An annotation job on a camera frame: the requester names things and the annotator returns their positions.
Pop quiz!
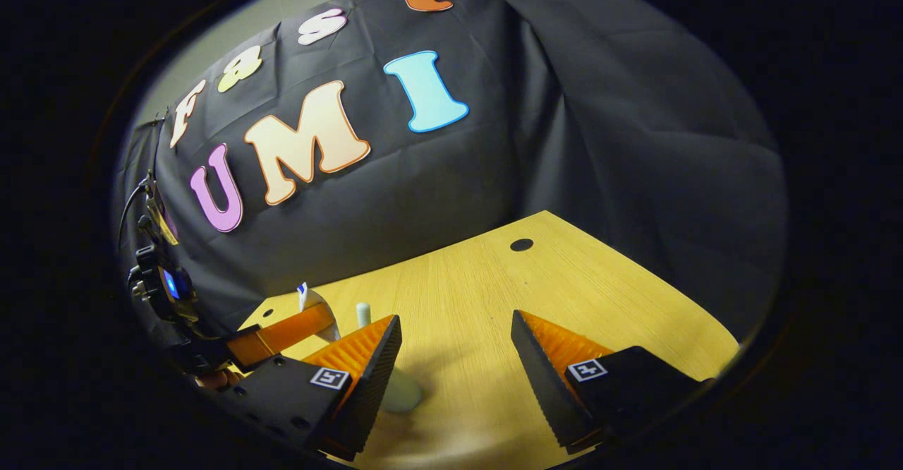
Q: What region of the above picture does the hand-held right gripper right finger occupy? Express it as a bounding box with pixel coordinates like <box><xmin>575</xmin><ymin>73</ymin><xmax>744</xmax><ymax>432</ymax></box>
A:
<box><xmin>511</xmin><ymin>309</ymin><xmax>706</xmax><ymax>454</ymax></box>

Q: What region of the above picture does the black backdrop cloth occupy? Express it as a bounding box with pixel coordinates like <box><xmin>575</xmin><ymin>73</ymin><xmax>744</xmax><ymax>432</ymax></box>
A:
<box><xmin>116</xmin><ymin>0</ymin><xmax>789</xmax><ymax>344</ymax></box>

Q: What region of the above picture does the white toothpaste tube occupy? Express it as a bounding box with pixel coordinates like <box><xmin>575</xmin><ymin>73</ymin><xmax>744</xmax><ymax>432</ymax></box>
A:
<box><xmin>296</xmin><ymin>282</ymin><xmax>341</xmax><ymax>340</ymax></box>

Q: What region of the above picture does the wooden desktop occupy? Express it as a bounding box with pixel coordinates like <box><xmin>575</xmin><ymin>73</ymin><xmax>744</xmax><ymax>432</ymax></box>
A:
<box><xmin>236</xmin><ymin>210</ymin><xmax>740</xmax><ymax>470</ymax></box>

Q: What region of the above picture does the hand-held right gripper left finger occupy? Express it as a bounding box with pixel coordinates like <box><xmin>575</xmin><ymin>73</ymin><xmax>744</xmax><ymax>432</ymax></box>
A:
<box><xmin>212</xmin><ymin>315</ymin><xmax>403</xmax><ymax>460</ymax></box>

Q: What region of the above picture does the pale blue cup wooden handle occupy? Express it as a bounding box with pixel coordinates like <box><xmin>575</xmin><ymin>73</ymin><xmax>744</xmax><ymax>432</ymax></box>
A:
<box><xmin>381</xmin><ymin>364</ymin><xmax>424</xmax><ymax>414</ymax></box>

